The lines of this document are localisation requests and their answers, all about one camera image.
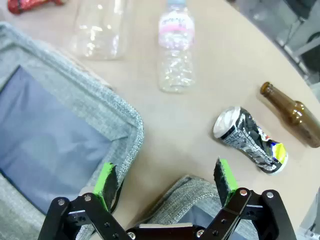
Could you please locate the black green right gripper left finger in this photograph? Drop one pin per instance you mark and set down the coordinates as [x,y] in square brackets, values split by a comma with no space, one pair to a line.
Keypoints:
[105,185]

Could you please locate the grey fabric basket plastic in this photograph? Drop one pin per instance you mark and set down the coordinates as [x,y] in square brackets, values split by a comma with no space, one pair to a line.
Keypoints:
[75,82]

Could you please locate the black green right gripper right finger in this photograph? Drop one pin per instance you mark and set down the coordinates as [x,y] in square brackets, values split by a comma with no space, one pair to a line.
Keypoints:
[222,180]

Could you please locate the brown glass bottle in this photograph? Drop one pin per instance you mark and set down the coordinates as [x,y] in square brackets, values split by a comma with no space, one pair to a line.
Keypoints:
[297,115]

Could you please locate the small pink-label plastic bottle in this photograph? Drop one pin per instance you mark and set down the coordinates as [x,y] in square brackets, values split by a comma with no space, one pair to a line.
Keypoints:
[176,50]

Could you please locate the grey fabric basket can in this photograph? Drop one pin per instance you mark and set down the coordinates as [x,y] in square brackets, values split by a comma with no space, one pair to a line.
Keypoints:
[185,197]

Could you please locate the large clear plastic bottle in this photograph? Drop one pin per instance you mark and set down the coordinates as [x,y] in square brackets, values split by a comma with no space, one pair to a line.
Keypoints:
[100,32]

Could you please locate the crushed black white can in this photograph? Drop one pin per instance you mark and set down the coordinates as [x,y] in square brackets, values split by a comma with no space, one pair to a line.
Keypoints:
[247,140]

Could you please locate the crushed red can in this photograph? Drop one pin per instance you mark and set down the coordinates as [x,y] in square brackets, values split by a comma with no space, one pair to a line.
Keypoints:
[22,6]

